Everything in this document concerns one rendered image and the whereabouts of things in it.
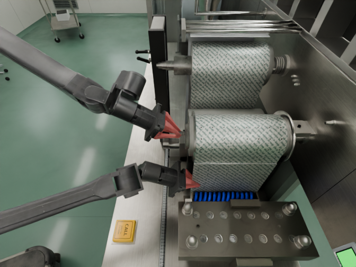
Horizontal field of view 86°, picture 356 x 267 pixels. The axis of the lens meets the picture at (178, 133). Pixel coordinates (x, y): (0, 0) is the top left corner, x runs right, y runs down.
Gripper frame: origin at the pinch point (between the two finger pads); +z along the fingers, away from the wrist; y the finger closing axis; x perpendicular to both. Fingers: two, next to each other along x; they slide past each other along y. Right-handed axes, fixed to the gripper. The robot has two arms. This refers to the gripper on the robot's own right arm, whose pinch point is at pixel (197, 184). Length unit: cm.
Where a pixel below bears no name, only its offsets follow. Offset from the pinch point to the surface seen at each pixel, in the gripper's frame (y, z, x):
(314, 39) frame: -23, 9, 47
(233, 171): 0.3, 4.6, 12.8
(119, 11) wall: -555, -89, -171
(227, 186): 0.3, 9.4, 3.9
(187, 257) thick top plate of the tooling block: 19.9, -0.6, -6.7
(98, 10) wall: -555, -139, -196
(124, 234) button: 11.7, -14.9, -25.3
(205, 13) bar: -61, -11, 31
